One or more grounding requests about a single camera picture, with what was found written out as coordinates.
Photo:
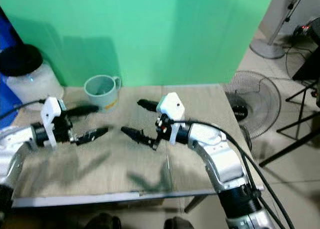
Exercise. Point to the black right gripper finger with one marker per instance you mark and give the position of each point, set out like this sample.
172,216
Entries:
149,105
140,137

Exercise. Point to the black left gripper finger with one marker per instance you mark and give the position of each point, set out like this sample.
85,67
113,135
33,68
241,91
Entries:
82,110
92,135

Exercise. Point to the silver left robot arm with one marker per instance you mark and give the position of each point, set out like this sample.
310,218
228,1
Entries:
14,159

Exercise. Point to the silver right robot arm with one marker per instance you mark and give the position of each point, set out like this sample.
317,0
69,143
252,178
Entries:
222,164

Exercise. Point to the grey-green mug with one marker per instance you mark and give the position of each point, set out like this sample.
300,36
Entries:
101,93

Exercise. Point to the clear jar with black lid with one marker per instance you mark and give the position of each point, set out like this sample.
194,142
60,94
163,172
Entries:
32,83

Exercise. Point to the blue board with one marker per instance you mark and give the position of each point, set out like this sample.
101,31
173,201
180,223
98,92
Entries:
7,89

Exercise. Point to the green backdrop screen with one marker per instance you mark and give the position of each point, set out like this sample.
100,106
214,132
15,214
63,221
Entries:
140,29

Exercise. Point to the dark left robot foot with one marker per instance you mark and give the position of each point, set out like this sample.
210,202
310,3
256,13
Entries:
103,221

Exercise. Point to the dark robot foot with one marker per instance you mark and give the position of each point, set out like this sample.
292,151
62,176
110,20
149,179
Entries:
103,221
178,223

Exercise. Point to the dark right robot foot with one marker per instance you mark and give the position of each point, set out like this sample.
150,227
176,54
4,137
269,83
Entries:
178,223

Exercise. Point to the black metal stand legs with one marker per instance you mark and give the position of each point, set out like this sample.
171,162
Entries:
292,126

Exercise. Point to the black device with red light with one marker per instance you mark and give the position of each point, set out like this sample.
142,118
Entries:
311,44

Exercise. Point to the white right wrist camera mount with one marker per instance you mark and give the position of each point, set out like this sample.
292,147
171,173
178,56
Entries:
172,108

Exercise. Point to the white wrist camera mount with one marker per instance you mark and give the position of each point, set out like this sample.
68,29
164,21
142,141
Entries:
172,108
51,110

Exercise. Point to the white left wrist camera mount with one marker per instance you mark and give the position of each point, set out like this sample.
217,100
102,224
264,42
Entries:
51,110

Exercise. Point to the white pedestal stand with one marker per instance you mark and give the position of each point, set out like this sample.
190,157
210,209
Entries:
267,49

